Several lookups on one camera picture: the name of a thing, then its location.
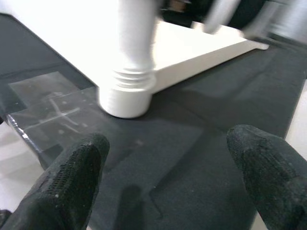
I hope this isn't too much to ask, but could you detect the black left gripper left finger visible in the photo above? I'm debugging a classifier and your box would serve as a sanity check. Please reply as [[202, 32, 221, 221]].
[[0, 133, 110, 230]]

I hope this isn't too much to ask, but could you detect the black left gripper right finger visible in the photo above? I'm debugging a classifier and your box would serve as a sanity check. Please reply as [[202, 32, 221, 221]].
[[226, 124, 307, 230]]

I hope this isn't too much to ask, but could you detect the white plastic table leg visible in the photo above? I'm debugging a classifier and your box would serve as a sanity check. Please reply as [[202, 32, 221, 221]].
[[110, 0, 159, 92]]

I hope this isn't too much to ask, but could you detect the white plastic table top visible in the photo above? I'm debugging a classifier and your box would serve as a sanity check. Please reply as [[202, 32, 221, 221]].
[[0, 0, 269, 119]]

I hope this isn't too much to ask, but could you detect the clear tape patch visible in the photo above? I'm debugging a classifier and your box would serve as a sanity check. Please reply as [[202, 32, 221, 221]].
[[7, 71, 108, 154]]

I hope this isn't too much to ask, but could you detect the black tablecloth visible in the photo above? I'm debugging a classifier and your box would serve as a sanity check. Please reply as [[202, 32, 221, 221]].
[[0, 13, 307, 230]]

